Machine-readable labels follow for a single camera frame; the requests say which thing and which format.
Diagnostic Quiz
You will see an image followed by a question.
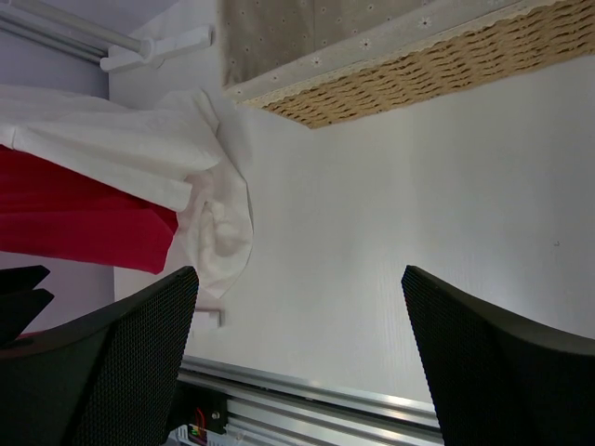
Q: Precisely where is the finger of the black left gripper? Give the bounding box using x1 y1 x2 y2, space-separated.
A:
1 265 54 347

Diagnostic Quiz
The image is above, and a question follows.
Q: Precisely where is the metal clothes rack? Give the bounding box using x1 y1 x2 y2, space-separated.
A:
1 1 213 73

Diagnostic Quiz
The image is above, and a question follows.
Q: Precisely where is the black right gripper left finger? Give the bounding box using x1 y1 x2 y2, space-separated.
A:
1 267 199 445

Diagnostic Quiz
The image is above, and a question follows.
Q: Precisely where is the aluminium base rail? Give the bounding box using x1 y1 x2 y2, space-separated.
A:
178 357 443 445

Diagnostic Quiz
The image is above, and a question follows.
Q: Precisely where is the wicker basket with liner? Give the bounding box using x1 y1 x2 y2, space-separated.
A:
216 0 594 128

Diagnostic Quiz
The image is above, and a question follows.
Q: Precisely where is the white printed t shirt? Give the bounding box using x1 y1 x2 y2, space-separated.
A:
1 85 253 298

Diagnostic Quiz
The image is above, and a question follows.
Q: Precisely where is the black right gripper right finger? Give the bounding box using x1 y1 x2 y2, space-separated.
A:
402 266 594 445

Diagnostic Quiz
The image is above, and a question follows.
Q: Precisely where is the red t shirt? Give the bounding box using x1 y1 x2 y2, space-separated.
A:
1 147 178 274

